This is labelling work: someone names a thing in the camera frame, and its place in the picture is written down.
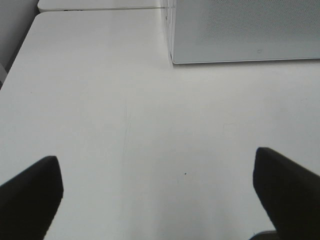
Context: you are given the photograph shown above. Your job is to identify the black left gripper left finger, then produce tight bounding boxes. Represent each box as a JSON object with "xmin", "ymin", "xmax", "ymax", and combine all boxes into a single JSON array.
[{"xmin": 0, "ymin": 156, "xmax": 64, "ymax": 240}]

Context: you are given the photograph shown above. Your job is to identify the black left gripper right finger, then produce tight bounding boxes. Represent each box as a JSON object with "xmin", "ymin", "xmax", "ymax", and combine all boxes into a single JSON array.
[{"xmin": 252, "ymin": 147, "xmax": 320, "ymax": 240}]

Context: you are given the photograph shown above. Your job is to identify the white microwave oven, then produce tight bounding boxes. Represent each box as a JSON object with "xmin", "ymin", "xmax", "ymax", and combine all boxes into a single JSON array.
[{"xmin": 162, "ymin": 0, "xmax": 320, "ymax": 64}]

